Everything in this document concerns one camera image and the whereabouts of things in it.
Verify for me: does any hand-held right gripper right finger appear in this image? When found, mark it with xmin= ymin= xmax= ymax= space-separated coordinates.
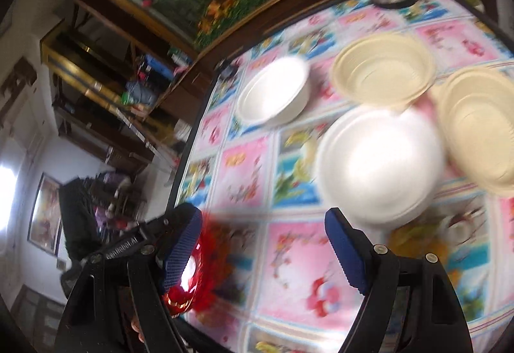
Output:
xmin=324 ymin=207 xmax=474 ymax=353

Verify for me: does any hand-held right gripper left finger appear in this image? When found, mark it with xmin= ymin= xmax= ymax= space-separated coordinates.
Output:
xmin=58 ymin=204 xmax=202 ymax=353

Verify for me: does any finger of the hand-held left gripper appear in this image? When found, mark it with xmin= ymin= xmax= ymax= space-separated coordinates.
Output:
xmin=96 ymin=216 xmax=172 ymax=260

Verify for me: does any red plate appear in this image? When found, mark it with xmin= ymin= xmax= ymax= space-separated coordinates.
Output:
xmin=163 ymin=212 xmax=229 ymax=317

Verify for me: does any cream plastic plate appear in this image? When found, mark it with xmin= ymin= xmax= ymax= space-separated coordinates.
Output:
xmin=437 ymin=63 xmax=514 ymax=198

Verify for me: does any printed tablecloth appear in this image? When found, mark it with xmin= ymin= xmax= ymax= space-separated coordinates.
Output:
xmin=169 ymin=0 xmax=514 ymax=353

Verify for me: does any white foam plate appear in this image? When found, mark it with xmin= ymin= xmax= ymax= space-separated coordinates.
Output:
xmin=316 ymin=104 xmax=447 ymax=226

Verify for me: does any light blue jug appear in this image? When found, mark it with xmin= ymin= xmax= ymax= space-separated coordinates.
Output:
xmin=124 ymin=80 xmax=159 ymax=107

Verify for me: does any white foam bowl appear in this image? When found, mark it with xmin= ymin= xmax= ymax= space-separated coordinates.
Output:
xmin=236 ymin=55 xmax=311 ymax=128

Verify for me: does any blue thermos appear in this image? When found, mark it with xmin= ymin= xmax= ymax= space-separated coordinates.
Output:
xmin=142 ymin=54 xmax=173 ymax=76

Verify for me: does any cream plastic bowl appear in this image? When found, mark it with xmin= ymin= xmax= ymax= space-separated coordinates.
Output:
xmin=332 ymin=31 xmax=436 ymax=110

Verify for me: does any framed wall picture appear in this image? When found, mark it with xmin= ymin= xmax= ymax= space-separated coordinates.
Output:
xmin=27 ymin=172 xmax=63 ymax=255

